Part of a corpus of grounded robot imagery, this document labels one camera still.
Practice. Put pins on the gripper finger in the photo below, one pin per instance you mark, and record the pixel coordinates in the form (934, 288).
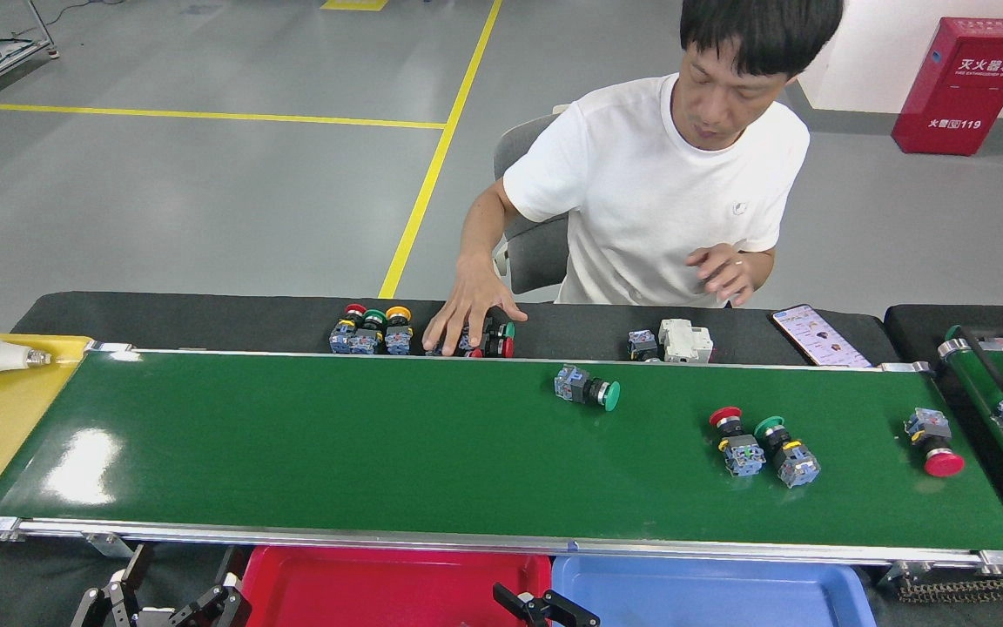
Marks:
(105, 610)
(218, 610)
(523, 614)
(567, 614)

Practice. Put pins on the white circuit breaker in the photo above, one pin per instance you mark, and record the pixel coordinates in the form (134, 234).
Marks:
(684, 341)

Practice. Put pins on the person's right forearm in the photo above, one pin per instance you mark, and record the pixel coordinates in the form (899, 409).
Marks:
(477, 239)

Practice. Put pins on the person's left forearm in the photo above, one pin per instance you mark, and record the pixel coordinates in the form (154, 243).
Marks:
(764, 274)

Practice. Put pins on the red plastic tray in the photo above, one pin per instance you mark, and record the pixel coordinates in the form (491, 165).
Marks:
(380, 592)

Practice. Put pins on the blue plastic tray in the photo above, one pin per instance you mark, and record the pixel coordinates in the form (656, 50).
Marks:
(728, 596)

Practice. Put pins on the long green conveyor belt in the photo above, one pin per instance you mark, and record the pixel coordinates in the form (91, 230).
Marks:
(336, 435)

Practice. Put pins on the person's right hand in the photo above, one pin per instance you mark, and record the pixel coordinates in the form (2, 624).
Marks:
(471, 296)

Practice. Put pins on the person's left hand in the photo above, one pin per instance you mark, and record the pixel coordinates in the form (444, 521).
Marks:
(728, 270)

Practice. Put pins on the grey office chair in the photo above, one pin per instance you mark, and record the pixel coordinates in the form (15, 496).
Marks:
(541, 252)

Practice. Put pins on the smartphone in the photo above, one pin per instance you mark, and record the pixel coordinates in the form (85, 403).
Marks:
(819, 335)

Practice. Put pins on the person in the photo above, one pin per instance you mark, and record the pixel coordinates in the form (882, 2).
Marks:
(658, 200)

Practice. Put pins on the red fire extinguisher box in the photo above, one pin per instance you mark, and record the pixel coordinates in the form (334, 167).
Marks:
(963, 96)

